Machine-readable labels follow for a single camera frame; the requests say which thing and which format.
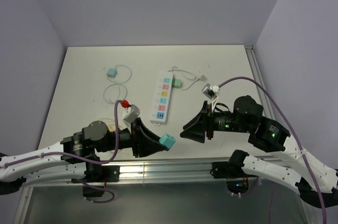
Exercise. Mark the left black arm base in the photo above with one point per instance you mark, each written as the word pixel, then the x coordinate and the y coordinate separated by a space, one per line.
pixel 94 188

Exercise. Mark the aluminium right rail frame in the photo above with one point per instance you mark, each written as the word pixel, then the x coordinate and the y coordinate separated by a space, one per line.
pixel 257 76

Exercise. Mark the green usb charger plug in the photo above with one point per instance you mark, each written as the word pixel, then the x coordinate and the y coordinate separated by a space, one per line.
pixel 176 83

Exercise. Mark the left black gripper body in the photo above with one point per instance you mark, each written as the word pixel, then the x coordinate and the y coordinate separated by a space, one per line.
pixel 127 139

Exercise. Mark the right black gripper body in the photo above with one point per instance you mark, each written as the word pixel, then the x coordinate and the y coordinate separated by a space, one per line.
pixel 213 120

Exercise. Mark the aluminium front rail frame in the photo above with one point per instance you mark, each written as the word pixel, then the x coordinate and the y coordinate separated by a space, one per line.
pixel 160 171

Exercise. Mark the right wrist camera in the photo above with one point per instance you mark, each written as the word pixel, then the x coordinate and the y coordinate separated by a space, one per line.
pixel 212 92

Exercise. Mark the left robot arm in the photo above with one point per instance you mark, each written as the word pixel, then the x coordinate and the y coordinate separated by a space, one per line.
pixel 81 156

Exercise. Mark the aluminium rail frame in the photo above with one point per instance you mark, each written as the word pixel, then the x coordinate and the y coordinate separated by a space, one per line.
pixel 160 171
pixel 257 76

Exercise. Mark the white multicolour power strip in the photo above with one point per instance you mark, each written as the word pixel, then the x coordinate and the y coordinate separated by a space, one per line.
pixel 161 98

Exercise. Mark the teal usb charger plug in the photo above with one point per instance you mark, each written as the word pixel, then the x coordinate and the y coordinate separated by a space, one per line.
pixel 167 140

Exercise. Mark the light blue charger plug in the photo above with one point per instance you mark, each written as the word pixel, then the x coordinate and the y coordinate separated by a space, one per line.
pixel 111 73

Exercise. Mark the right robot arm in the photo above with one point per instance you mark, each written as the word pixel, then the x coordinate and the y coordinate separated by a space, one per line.
pixel 313 181

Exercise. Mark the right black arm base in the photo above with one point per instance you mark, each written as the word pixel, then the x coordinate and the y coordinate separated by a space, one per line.
pixel 237 181

